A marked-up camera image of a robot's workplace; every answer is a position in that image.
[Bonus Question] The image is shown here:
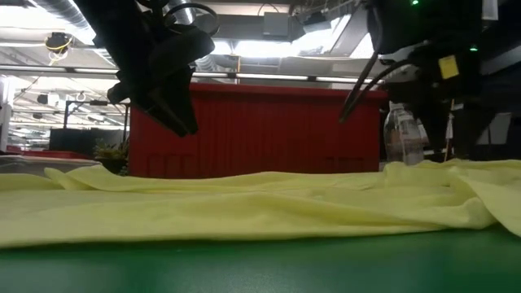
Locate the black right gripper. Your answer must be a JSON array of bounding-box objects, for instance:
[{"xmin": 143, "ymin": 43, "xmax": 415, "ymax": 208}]
[{"xmin": 384, "ymin": 44, "xmax": 496, "ymax": 160}]

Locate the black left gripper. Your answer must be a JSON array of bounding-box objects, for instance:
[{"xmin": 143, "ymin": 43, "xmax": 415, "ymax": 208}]
[{"xmin": 106, "ymin": 38, "xmax": 199, "ymax": 138}]

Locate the yellow shirt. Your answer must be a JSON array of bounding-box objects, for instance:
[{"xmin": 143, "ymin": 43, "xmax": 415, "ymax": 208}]
[{"xmin": 0, "ymin": 157, "xmax": 521, "ymax": 249}]

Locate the red plastic laundry bin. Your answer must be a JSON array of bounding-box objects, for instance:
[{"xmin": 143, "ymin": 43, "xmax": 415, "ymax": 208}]
[{"xmin": 129, "ymin": 83, "xmax": 387, "ymax": 180}]

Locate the clear plastic spray bottle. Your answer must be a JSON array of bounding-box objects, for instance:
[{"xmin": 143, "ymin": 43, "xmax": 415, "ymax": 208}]
[{"xmin": 382, "ymin": 101, "xmax": 431, "ymax": 166}]

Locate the small potted plant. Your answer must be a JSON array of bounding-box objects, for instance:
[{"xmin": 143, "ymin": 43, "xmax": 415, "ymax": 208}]
[{"xmin": 92, "ymin": 138, "xmax": 130, "ymax": 177}]

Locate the dark partition panel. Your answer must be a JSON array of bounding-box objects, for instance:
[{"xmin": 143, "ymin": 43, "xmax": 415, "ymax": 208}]
[{"xmin": 48, "ymin": 128, "xmax": 125, "ymax": 156}]

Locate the green table mat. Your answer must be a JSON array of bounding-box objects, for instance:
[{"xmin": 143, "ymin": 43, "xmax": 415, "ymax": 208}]
[{"xmin": 0, "ymin": 225, "xmax": 521, "ymax": 293}]

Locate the black ceiling cable reel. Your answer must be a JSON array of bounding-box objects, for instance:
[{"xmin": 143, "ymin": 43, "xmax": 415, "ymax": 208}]
[{"xmin": 44, "ymin": 31, "xmax": 75, "ymax": 54}]

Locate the corrugated silver ventilation duct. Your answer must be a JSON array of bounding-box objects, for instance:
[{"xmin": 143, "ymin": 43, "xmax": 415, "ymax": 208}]
[{"xmin": 32, "ymin": 0, "xmax": 119, "ymax": 68}]

